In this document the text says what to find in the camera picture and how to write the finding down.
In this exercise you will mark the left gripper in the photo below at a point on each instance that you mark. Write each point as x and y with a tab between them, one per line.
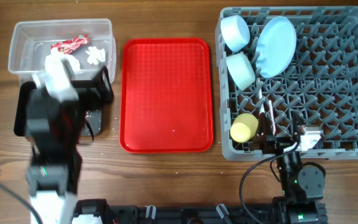
102	89

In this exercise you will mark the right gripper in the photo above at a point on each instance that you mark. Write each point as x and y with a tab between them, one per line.
277	142

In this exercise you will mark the white plastic fork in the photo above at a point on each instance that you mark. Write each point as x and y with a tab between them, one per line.
270	105

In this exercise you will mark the white plastic spoon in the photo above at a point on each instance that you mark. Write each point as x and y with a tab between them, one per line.
260	96

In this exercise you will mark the yellow plastic cup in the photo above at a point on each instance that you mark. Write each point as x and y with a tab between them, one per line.
244	127

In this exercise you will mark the white napkin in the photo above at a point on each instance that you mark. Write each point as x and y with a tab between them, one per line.
75	64

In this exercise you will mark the red snack wrapper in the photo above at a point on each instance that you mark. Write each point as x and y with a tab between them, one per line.
71	45

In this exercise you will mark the green bowl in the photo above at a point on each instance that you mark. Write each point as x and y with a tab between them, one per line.
240	70

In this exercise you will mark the large light blue plate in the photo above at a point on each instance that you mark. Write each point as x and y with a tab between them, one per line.
276	47

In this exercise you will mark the light blue bowl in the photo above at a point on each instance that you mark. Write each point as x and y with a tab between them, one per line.
235	32

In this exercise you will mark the small white tissue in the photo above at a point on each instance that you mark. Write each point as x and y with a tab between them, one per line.
95	55

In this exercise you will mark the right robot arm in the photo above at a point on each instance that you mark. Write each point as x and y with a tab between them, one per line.
302	182

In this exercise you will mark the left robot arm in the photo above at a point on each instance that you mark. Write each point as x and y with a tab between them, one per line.
54	120

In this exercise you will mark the grey dishwasher rack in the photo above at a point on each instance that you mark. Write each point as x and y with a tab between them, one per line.
320	83

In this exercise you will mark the black plastic tray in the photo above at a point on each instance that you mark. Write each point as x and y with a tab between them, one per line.
93	116

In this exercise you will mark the clear plastic bin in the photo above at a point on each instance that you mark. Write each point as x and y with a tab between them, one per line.
32	40

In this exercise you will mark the red serving tray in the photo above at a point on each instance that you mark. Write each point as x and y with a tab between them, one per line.
166	96

